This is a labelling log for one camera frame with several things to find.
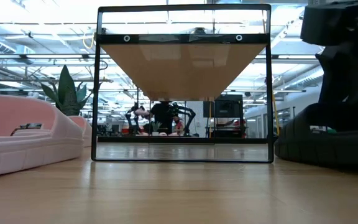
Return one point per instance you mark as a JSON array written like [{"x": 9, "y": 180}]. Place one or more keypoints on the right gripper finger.
[{"x": 346, "y": 77}]

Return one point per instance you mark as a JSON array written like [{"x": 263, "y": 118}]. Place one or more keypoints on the black slide sandal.
[{"x": 322, "y": 149}]

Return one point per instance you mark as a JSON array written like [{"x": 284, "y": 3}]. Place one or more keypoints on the wooden shelf black metal frame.
[{"x": 182, "y": 71}]

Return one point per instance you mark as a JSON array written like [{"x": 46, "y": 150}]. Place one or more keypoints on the black background robot arm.
[
  {"x": 188, "y": 115},
  {"x": 135, "y": 118}
]

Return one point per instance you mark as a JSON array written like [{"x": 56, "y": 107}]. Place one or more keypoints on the black monitor cart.
[{"x": 225, "y": 107}]

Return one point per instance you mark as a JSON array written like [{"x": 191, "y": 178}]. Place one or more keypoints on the person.
[{"x": 163, "y": 116}]

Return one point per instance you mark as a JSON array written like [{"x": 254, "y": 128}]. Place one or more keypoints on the green plant white pot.
[{"x": 67, "y": 93}]

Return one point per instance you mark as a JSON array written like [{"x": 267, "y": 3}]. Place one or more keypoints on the black aluminium table frame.
[{"x": 129, "y": 140}]

